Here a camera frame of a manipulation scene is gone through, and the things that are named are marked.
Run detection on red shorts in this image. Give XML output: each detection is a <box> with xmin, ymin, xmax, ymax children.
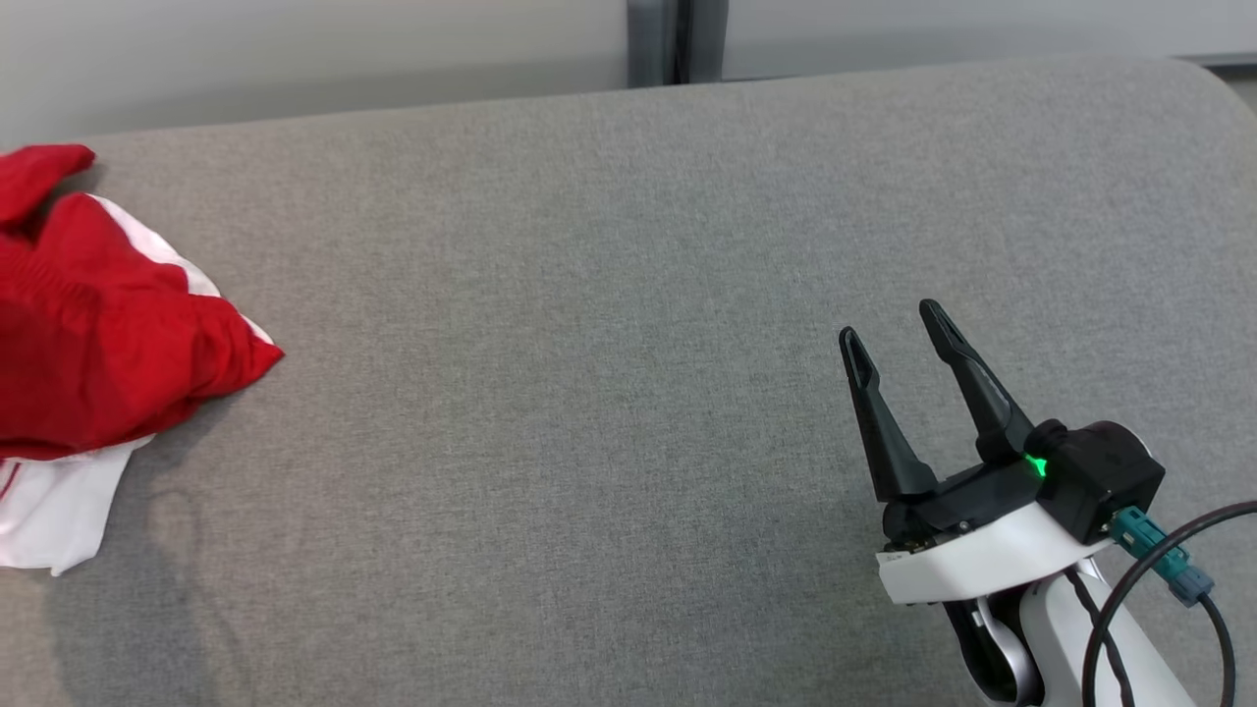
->
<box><xmin>0</xmin><ymin>191</ymin><xmax>286</xmax><ymax>461</ymax></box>

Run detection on teal right camera connector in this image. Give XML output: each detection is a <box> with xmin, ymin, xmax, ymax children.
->
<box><xmin>1110</xmin><ymin>508</ymin><xmax>1216</xmax><ymax>607</ymax></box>

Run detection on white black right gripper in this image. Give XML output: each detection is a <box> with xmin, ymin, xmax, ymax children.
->
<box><xmin>840</xmin><ymin>299</ymin><xmax>1116</xmax><ymax>605</ymax></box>

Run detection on grey partition post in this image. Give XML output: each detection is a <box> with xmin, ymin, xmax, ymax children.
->
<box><xmin>627</xmin><ymin>0</ymin><xmax>728</xmax><ymax>87</ymax></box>

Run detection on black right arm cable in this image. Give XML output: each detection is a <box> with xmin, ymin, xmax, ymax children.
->
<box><xmin>1066</xmin><ymin>501</ymin><xmax>1257</xmax><ymax>707</ymax></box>

